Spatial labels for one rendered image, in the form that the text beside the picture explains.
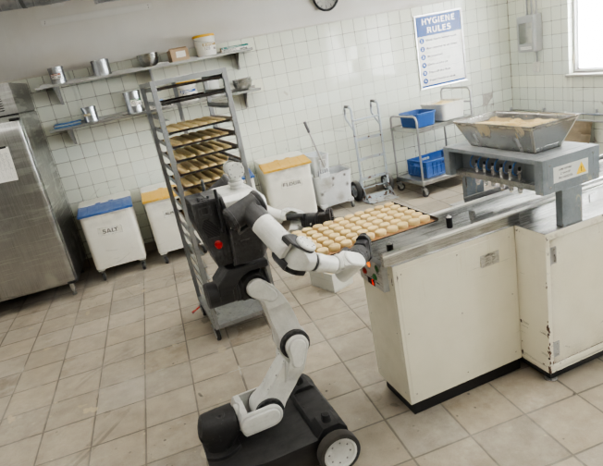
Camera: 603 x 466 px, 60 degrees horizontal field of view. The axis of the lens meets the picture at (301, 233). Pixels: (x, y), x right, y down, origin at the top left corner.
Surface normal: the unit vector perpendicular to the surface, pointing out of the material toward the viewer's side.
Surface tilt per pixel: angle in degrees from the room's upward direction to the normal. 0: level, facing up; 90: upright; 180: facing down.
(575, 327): 91
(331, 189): 95
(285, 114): 90
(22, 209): 90
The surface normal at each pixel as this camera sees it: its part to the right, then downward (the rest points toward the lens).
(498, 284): 0.36, 0.24
